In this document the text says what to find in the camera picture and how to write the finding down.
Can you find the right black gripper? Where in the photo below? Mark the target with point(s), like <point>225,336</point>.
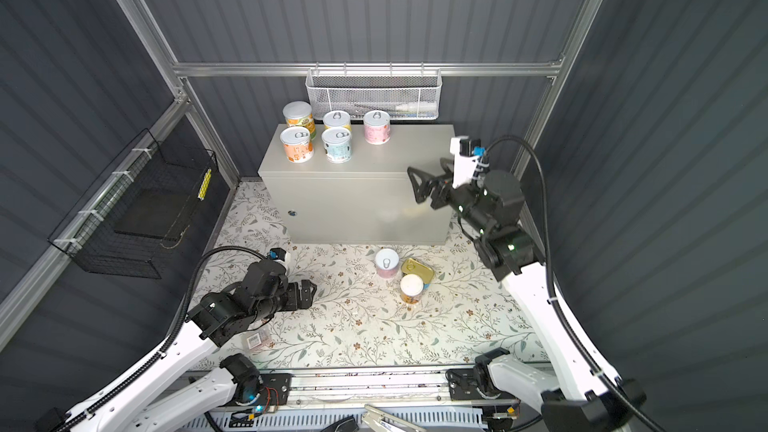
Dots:
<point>443,186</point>

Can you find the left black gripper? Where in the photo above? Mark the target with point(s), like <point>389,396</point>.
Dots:
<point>295,299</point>

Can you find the pink label can front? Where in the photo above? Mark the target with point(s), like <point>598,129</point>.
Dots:
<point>377,129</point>

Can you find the pink label can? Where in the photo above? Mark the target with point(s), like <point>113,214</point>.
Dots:
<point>377,129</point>
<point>386,262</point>

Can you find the blue grey label can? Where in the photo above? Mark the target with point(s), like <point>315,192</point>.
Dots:
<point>337,144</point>

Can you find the orange can plain lid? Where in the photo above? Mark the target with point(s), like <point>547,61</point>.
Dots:
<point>411,288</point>

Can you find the yellow label can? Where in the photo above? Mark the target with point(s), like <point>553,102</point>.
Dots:
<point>337,119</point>

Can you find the orange peach label can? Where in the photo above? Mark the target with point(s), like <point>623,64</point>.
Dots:
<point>297,144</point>

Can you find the green orange label can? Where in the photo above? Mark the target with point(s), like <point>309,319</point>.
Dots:
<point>299,114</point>

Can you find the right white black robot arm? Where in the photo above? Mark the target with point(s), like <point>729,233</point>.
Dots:
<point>520,267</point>

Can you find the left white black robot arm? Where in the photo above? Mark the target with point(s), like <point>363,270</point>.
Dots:
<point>132,401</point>

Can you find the grey metal cabinet box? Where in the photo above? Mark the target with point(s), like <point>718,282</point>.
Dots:
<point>366,200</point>

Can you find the small clear plastic box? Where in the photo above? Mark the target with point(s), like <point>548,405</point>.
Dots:
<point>254,341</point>

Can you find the gold flat sardine tin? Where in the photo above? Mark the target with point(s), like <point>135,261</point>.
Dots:
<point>412,266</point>

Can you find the pink label can back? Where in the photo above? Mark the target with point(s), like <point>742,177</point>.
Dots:
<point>386,262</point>

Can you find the yellow tag on basket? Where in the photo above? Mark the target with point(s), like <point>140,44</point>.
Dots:
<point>204,184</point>

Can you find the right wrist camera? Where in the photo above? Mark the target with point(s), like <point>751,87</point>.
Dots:
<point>469,162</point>

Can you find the white wire mesh basket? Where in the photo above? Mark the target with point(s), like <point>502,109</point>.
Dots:
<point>359,94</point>

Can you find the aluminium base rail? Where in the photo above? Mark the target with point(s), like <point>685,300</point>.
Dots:
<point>372,387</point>

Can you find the black wire wall basket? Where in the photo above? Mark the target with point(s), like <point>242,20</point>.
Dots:
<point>135,221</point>

